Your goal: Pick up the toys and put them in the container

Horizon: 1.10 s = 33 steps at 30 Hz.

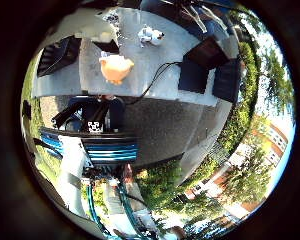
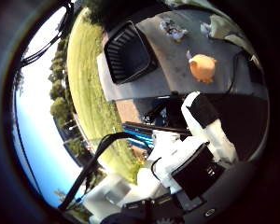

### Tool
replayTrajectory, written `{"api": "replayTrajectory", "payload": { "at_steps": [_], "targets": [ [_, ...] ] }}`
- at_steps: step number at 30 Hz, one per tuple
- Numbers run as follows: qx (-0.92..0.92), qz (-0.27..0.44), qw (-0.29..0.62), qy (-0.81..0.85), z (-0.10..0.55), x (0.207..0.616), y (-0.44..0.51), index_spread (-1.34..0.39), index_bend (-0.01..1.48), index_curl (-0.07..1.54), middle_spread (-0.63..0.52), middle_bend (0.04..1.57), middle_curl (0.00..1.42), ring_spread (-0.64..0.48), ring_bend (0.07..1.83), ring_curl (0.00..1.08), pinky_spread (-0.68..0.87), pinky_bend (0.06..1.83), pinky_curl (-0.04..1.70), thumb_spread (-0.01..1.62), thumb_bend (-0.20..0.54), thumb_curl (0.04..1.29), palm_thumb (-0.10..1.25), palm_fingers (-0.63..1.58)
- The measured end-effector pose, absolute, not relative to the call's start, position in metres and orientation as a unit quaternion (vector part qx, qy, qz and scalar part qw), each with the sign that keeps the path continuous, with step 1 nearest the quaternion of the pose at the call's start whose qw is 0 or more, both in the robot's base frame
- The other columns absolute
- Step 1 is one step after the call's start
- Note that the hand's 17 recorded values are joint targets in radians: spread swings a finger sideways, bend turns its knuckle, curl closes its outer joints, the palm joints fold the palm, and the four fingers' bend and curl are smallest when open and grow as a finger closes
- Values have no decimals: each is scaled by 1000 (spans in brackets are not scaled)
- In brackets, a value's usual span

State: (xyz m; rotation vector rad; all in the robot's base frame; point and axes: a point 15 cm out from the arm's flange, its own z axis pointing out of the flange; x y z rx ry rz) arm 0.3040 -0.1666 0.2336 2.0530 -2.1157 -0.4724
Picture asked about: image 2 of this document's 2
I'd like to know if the distant building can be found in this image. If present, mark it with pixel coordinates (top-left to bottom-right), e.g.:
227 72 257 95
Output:
54 113 94 167

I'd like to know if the blue and black equipment frame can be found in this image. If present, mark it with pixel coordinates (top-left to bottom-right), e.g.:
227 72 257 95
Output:
120 121 190 150

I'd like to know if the orange plush toy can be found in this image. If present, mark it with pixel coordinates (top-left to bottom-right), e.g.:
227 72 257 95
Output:
186 49 217 84

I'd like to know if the black slatted plastic basket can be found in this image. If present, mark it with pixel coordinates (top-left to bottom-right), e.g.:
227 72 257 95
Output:
103 20 160 85

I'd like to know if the black cable on table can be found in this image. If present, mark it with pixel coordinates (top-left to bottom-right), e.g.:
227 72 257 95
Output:
226 50 245 94

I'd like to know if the thick black cable hose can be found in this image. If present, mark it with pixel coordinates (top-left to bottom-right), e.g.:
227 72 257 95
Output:
58 132 138 212

